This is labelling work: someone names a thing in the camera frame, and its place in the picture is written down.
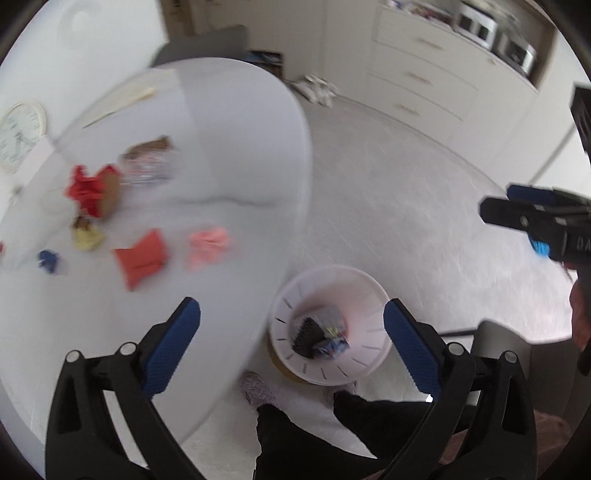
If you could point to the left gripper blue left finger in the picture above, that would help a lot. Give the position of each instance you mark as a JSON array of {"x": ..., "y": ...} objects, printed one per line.
[{"x": 165, "y": 344}]

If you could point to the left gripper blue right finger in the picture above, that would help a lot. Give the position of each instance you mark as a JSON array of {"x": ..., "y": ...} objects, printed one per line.
[{"x": 419, "y": 346}]

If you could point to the silver microwave oven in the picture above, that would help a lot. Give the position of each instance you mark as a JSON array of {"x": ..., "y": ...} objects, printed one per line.
[{"x": 496, "y": 30}]

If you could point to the brown snack wrapper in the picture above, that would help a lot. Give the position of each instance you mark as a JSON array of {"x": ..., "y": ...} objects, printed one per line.
[{"x": 82, "y": 223}]

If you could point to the blue wrapper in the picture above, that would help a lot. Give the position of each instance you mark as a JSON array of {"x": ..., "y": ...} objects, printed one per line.
[{"x": 50, "y": 261}]

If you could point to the clear brown plastic bag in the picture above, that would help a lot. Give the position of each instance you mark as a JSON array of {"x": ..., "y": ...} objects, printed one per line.
[{"x": 148, "y": 163}]

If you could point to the white trash bin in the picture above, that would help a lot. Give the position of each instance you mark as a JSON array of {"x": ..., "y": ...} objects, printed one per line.
[{"x": 362, "y": 301}]

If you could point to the blue face mask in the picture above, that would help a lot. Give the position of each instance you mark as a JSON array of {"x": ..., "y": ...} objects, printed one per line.
[{"x": 331, "y": 348}]

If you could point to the round white wall clock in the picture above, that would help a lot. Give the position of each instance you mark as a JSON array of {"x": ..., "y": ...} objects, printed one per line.
[{"x": 22, "y": 127}]

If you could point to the open yellow notebook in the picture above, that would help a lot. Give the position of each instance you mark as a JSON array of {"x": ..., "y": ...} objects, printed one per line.
[{"x": 138, "y": 89}]

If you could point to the yellow paper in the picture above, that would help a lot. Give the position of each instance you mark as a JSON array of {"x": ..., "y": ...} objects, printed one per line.
[{"x": 87, "y": 239}]

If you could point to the beige cabinet with drawers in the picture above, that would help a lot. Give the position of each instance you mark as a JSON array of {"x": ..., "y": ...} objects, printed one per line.
[{"x": 404, "y": 59}]

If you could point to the pink paper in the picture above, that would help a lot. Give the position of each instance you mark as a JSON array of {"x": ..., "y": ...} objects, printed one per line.
[{"x": 207, "y": 246}]

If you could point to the person right hand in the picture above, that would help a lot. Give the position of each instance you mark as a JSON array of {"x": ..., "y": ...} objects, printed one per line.
[{"x": 580, "y": 320}]

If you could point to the grey paper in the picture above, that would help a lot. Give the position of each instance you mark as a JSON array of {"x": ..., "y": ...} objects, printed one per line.
[{"x": 331, "y": 320}]

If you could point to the white bag on floor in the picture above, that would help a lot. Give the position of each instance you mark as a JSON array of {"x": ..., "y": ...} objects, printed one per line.
[{"x": 316, "y": 90}]

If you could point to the brown cardboard piece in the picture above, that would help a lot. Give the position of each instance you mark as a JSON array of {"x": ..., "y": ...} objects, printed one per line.
[{"x": 110, "y": 177}]

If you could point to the orange red paper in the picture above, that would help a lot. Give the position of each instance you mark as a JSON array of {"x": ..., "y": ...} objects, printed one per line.
[{"x": 145, "y": 258}]

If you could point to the dark grey chair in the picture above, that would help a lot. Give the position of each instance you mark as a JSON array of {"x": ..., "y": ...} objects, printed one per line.
[{"x": 230, "y": 42}]

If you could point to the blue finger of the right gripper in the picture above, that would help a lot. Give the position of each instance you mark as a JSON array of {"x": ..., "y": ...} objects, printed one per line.
[
  {"x": 531, "y": 195},
  {"x": 541, "y": 248}
]

